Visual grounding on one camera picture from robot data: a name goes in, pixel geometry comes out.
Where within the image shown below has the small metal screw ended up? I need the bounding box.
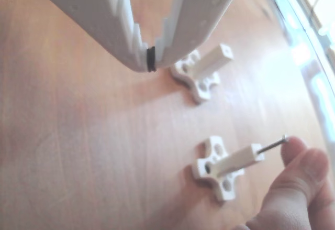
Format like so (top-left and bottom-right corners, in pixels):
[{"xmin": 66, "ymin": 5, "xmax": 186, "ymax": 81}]
[{"xmin": 257, "ymin": 135, "xmax": 289, "ymax": 154}]

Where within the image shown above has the person's hand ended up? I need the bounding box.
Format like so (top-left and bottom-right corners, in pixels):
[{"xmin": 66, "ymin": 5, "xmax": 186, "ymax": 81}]
[{"xmin": 232, "ymin": 135, "xmax": 335, "ymax": 230}]

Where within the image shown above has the white cross-base post stand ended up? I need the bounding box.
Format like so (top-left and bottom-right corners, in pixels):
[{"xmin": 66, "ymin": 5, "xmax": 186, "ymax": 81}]
[
  {"xmin": 190, "ymin": 135, "xmax": 265, "ymax": 202},
  {"xmin": 169, "ymin": 43, "xmax": 235, "ymax": 105}
]

